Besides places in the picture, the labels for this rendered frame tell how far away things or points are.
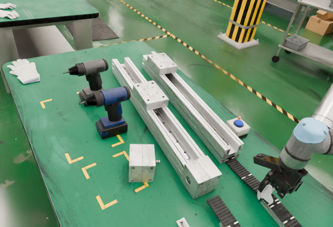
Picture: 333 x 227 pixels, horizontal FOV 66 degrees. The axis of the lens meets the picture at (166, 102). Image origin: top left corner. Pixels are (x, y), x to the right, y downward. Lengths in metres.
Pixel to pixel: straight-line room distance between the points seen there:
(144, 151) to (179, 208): 0.23
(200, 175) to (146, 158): 0.20
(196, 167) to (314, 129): 0.39
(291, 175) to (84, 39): 2.13
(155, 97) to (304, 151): 0.63
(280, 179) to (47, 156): 0.83
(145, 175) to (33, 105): 0.66
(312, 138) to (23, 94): 1.23
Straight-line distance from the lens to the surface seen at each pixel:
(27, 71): 1.56
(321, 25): 5.84
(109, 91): 1.00
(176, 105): 1.27
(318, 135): 0.79
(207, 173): 0.92
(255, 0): 4.06
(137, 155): 0.93
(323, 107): 1.00
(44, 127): 1.21
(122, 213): 0.92
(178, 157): 0.96
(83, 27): 2.52
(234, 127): 1.19
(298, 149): 0.82
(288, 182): 0.91
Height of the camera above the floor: 1.58
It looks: 37 degrees down
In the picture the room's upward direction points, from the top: 9 degrees clockwise
